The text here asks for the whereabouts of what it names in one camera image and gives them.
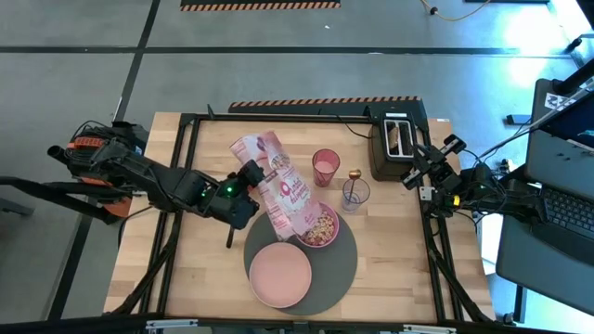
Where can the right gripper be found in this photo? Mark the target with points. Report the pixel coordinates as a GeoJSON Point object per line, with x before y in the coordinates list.
{"type": "Point", "coordinates": [443, 174]}

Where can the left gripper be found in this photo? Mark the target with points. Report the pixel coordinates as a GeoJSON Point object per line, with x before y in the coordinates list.
{"type": "Point", "coordinates": [232, 204]}

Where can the pink strawberry yogurt cereal box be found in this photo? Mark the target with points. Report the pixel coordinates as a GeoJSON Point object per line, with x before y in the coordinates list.
{"type": "Point", "coordinates": [287, 199]}

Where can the gold spoon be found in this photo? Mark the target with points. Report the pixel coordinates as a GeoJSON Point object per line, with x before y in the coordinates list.
{"type": "Point", "coordinates": [354, 175]}

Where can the clear glass tumbler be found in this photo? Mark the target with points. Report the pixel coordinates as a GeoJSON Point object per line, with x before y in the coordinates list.
{"type": "Point", "coordinates": [356, 197]}

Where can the red translucent cup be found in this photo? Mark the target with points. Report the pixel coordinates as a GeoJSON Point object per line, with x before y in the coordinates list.
{"type": "Point", "coordinates": [325, 167]}

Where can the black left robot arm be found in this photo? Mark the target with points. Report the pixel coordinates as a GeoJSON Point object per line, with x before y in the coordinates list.
{"type": "Point", "coordinates": [158, 178]}

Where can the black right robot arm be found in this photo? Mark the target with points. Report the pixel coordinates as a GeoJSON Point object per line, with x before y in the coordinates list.
{"type": "Point", "coordinates": [510, 201]}

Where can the cereal loops pile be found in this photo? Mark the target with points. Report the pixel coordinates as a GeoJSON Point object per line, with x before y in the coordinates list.
{"type": "Point", "coordinates": [322, 232]}

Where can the pink ribbed bowl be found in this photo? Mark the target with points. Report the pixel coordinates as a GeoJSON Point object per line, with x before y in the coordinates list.
{"type": "Point", "coordinates": [331, 241]}

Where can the pink round plate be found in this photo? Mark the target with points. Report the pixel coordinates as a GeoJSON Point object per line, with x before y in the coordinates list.
{"type": "Point", "coordinates": [280, 274]}

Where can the grey round woven placemat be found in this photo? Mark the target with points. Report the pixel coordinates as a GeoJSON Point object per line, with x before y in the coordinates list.
{"type": "Point", "coordinates": [336, 273]}

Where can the white patterned marker sticker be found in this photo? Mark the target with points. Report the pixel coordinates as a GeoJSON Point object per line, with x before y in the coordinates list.
{"type": "Point", "coordinates": [556, 100]}

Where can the black laptop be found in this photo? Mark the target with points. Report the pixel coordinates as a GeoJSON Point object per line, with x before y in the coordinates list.
{"type": "Point", "coordinates": [566, 211]}

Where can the black orange shop vacuum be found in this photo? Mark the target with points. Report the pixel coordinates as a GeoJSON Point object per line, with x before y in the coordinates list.
{"type": "Point", "coordinates": [83, 142]}

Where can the black pole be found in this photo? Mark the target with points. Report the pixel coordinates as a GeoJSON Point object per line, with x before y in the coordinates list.
{"type": "Point", "coordinates": [575, 76]}

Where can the black stand beam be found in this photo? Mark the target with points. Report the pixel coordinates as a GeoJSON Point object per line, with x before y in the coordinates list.
{"type": "Point", "coordinates": [28, 183]}

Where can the black aluminium table frame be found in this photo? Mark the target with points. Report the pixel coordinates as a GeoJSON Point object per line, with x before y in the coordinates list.
{"type": "Point", "coordinates": [218, 119]}

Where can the silver metal bracket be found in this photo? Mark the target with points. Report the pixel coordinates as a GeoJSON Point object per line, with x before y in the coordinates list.
{"type": "Point", "coordinates": [171, 324]}
{"type": "Point", "coordinates": [429, 329]}

